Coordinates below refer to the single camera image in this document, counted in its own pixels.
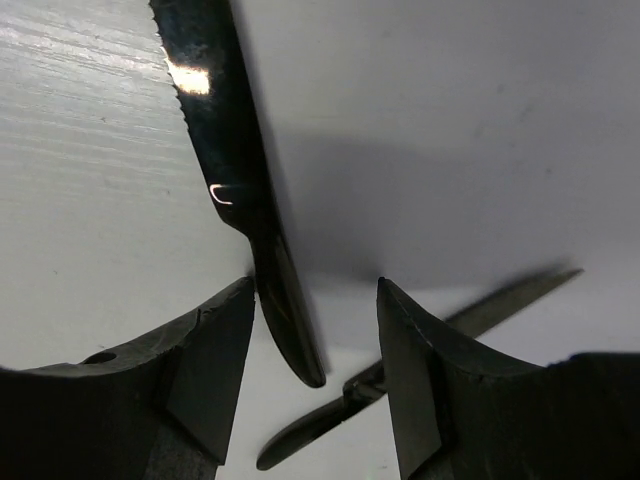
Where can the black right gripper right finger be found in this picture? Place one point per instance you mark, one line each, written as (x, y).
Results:
(462, 410)

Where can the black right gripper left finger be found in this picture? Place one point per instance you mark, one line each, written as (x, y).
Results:
(160, 406)

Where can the black knife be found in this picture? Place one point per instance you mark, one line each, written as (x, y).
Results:
(369, 385)
(208, 70)

